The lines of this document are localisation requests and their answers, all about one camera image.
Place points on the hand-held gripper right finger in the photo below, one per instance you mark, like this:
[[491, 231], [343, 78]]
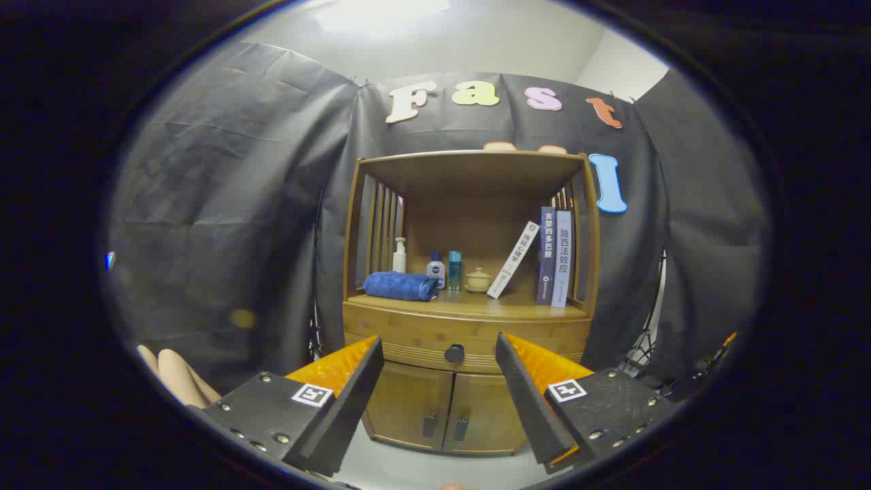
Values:
[[531, 408]]

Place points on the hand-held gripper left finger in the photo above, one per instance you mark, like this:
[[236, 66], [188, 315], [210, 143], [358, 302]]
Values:
[[340, 408]]

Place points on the wooden drawer with black knob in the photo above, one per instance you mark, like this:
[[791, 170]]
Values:
[[415, 333]]

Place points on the wooden countertop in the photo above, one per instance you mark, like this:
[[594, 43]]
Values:
[[476, 304]]

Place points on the wooden cabinet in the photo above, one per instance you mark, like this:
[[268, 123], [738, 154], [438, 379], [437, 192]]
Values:
[[469, 231]]

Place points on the blue folded towel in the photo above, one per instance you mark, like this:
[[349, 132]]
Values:
[[400, 286]]

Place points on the beige lidded tea cup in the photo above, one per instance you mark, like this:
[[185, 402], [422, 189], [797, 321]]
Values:
[[478, 280]]

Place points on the pale purple book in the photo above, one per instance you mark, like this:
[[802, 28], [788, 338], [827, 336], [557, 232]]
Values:
[[563, 265]]

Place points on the white book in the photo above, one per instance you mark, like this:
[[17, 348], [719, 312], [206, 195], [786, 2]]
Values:
[[514, 260]]

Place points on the dark blue book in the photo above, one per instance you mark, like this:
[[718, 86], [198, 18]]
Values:
[[546, 258]]

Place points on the clear blue bottle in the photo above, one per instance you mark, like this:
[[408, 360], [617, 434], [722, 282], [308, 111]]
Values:
[[454, 272]]

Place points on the person's bare leg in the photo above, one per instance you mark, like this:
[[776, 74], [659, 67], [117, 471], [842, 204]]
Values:
[[148, 357], [184, 381]]

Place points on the white pump bottle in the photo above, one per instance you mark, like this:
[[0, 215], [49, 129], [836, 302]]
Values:
[[399, 260]]

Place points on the white bottle with blue cap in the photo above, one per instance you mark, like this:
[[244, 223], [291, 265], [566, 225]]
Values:
[[436, 271]]

